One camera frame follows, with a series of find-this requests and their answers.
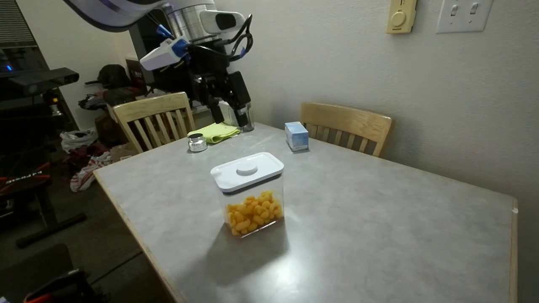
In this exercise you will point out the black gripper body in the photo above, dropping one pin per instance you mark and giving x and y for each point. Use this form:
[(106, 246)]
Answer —
[(212, 81)]

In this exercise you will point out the white container lid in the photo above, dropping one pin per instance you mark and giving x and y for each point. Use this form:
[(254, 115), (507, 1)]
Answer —
[(244, 172)]

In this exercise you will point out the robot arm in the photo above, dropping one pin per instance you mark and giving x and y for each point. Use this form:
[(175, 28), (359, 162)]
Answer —
[(195, 34)]

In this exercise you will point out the green folded cloth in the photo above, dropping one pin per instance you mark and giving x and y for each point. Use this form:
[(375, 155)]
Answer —
[(215, 132)]

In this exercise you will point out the wooden chair at end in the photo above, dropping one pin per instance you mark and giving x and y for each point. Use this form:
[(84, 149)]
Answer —
[(155, 122)]

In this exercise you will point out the light blue small box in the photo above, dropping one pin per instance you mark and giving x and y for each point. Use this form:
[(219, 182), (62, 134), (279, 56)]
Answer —
[(296, 135)]

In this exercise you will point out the clear plastic container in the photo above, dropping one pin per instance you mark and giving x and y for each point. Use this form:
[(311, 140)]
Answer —
[(273, 184)]

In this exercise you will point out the wooden chair at side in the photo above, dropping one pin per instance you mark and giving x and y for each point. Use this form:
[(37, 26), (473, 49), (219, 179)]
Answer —
[(345, 127)]

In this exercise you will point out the black stand with equipment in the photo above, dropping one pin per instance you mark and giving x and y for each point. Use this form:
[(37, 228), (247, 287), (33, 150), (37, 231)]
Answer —
[(28, 135)]

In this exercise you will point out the white light switch plate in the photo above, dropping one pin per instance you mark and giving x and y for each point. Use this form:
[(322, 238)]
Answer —
[(463, 16)]

